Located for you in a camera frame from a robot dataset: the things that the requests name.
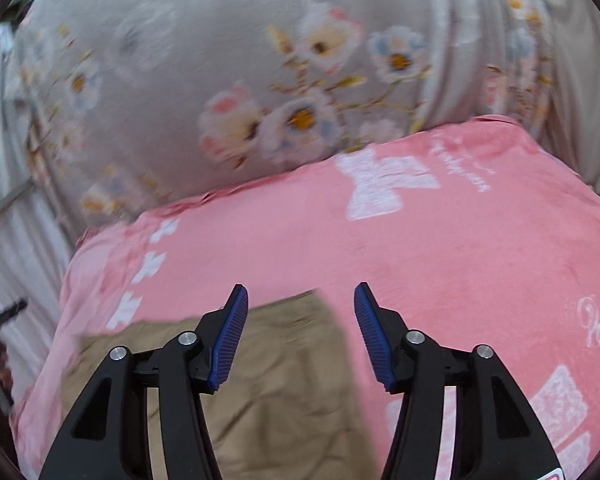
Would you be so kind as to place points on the grey floral bed cover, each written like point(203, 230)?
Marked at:
point(180, 60)

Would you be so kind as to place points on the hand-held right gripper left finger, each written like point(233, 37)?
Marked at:
point(227, 345)

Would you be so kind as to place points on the grey metal curtain band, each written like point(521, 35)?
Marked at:
point(5, 206)

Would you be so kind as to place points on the tan quilted jacket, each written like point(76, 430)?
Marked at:
point(290, 385)

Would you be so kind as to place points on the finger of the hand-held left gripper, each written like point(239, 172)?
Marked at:
point(7, 313)

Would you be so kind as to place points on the pink blanket with white bows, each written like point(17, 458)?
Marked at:
point(430, 240)

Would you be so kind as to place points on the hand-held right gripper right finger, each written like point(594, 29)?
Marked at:
point(375, 340)

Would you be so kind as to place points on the white satin curtain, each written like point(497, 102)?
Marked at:
point(20, 260)

